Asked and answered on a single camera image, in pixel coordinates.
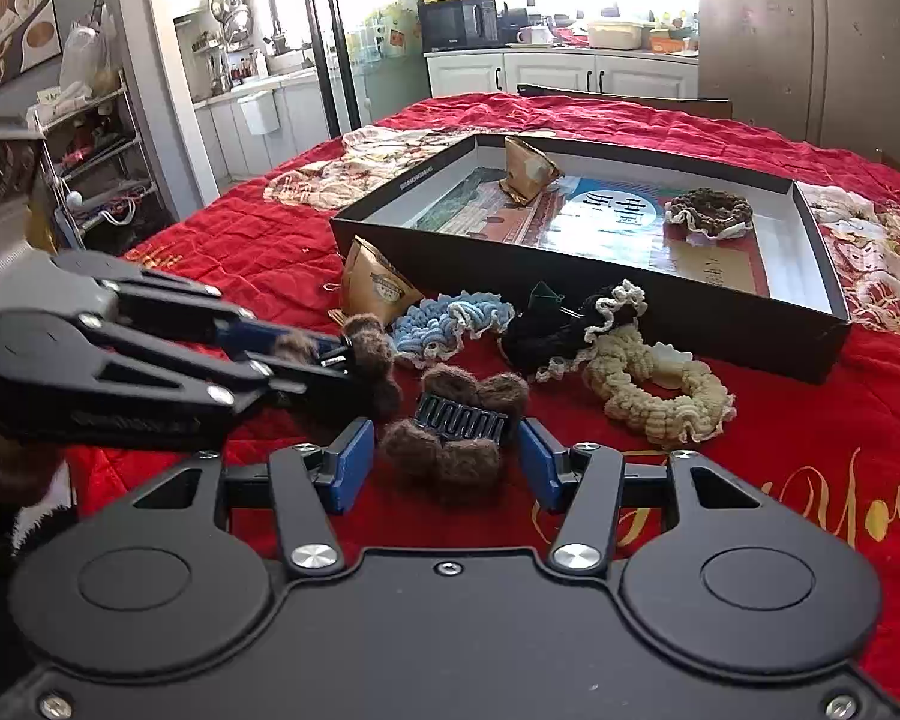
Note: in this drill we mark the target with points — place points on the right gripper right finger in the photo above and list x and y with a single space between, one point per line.
583 483

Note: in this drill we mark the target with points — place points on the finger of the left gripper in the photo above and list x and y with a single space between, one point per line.
305 386
244 336

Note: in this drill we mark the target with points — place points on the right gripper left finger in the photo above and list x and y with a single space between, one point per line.
310 484

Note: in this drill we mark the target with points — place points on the brown paper pyramid packet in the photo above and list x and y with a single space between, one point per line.
371 285

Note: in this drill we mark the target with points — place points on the beige ruffled scrunchie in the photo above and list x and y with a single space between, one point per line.
669 396

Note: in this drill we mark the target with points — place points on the black white-trim scrunchie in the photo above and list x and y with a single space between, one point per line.
548 338

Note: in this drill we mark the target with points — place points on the red quilted bedspread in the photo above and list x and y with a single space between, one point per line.
830 451

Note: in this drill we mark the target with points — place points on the light blue scrunchie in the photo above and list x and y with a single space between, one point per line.
434 330

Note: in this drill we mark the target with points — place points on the metal storage rack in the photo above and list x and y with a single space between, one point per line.
105 194

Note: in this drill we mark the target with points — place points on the white hanging trash bin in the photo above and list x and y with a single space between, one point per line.
260 112

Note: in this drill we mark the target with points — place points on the illustrated book in box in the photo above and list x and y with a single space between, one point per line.
609 221

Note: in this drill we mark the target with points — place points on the dark brown lace scrunchie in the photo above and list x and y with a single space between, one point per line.
709 216

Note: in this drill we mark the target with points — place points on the brown paper pyramid in box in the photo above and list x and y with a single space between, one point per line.
528 171

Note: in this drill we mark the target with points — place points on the white kitchen cabinet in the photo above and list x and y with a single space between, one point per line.
632 73

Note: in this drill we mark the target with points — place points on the black microwave oven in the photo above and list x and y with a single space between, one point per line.
459 25

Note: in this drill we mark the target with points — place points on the dark wooden headboard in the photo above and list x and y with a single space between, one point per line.
709 108

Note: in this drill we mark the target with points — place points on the white pot on counter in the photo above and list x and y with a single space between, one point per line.
615 34

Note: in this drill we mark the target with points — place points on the silver double-door refrigerator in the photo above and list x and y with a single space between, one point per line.
823 71

